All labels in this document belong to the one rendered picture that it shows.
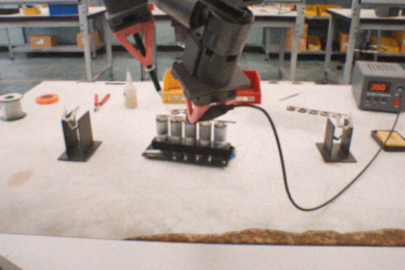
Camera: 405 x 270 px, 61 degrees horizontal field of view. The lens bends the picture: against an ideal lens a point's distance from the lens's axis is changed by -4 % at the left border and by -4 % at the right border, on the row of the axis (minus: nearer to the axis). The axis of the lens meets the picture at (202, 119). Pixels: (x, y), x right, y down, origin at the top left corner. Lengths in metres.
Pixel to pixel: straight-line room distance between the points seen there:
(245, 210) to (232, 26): 0.26
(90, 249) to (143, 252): 0.07
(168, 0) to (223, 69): 0.11
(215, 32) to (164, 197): 0.26
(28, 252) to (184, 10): 0.36
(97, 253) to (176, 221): 0.11
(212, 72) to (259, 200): 0.21
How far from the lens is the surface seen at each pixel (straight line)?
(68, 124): 0.70
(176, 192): 0.57
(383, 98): 0.97
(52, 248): 0.51
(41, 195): 0.62
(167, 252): 0.47
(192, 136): 0.66
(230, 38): 0.45
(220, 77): 0.49
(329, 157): 0.70
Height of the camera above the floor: 1.07
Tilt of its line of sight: 23 degrees down
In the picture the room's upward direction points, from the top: straight up
